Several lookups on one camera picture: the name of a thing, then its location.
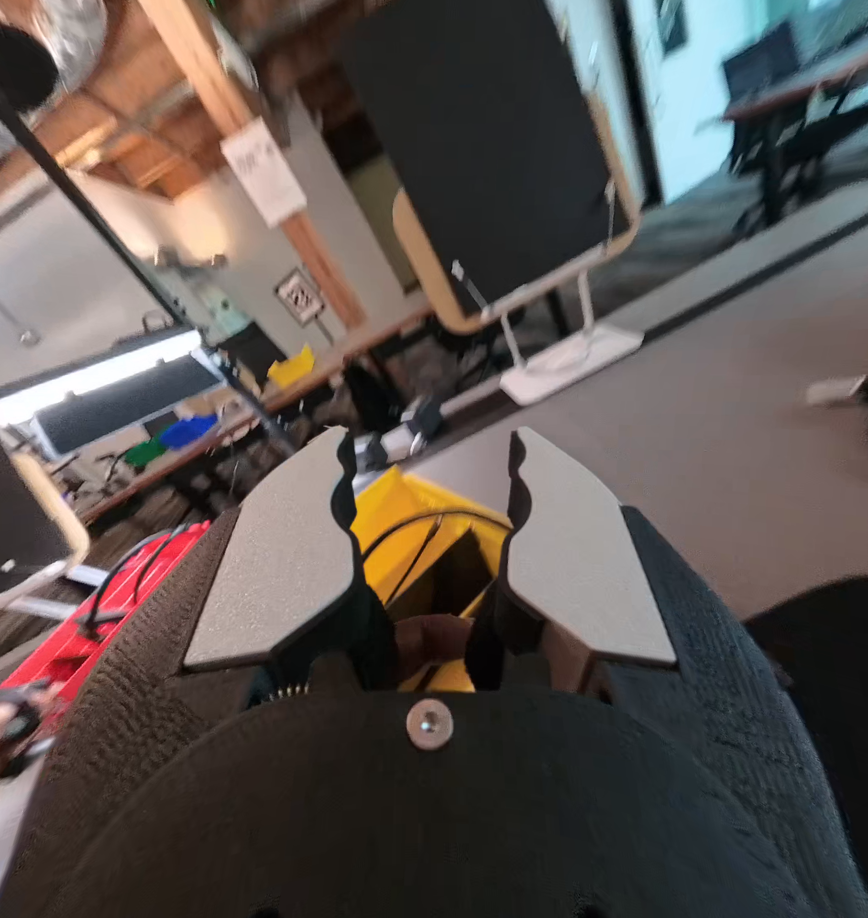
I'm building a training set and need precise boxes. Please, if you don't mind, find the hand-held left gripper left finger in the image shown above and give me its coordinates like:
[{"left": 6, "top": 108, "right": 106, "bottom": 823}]
[{"left": 183, "top": 426, "right": 377, "bottom": 678}]

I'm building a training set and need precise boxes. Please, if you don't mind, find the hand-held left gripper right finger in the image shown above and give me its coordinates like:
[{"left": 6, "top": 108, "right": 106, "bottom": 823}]
[{"left": 470, "top": 426, "right": 679, "bottom": 693}]

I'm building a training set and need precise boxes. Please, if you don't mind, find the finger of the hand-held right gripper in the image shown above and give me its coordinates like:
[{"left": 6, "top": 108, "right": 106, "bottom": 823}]
[{"left": 805, "top": 374, "right": 868, "bottom": 410}]

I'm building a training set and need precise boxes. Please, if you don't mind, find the yellow plastic bin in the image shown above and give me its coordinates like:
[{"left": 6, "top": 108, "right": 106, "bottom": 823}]
[{"left": 350, "top": 465, "right": 515, "bottom": 694}]

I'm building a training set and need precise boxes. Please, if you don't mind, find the red plastic bin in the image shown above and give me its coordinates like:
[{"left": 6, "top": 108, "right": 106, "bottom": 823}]
[{"left": 0, "top": 522, "right": 214, "bottom": 721}]

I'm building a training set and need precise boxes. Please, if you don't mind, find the person's left hand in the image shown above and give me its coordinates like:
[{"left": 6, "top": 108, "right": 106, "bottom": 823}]
[{"left": 394, "top": 614, "right": 475, "bottom": 669}]

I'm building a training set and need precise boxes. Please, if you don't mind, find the blue plastic bin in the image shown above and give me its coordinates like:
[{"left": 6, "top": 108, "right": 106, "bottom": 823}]
[{"left": 159, "top": 411, "right": 221, "bottom": 453}]

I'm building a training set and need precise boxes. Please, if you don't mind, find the small yellow bin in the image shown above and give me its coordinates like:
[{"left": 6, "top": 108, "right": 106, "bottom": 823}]
[{"left": 266, "top": 343, "right": 317, "bottom": 390}]

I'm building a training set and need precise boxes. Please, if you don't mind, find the led light panel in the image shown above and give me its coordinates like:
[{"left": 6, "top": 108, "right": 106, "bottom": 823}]
[{"left": 0, "top": 324, "right": 228, "bottom": 463}]

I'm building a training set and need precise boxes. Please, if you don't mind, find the wooden workbench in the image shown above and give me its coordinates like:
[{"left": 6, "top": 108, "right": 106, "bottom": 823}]
[{"left": 71, "top": 305, "right": 435, "bottom": 525}]

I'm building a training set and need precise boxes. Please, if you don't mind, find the black white marker sign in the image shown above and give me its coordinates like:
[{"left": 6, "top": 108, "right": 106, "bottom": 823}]
[{"left": 275, "top": 267, "right": 327, "bottom": 328}]

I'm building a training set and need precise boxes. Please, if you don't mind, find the black wood-trimmed divider panel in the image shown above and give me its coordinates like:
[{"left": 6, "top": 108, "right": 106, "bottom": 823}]
[
  {"left": 339, "top": 0, "right": 646, "bottom": 407},
  {"left": 0, "top": 398, "right": 92, "bottom": 625}
]

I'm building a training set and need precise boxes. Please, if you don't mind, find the long wooden office desk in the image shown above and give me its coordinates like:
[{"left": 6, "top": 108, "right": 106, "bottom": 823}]
[{"left": 721, "top": 32, "right": 868, "bottom": 230}]

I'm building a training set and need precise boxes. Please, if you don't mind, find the black office chair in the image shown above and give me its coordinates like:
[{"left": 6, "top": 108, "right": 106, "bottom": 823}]
[{"left": 722, "top": 20, "right": 804, "bottom": 101}]

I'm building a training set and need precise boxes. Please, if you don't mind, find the white paper sign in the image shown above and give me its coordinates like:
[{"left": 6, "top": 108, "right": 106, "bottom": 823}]
[{"left": 220, "top": 117, "right": 309, "bottom": 229}]

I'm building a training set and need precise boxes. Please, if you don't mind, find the dark wall poster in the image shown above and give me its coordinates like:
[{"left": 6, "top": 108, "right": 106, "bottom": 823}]
[{"left": 655, "top": 0, "right": 691, "bottom": 57}]

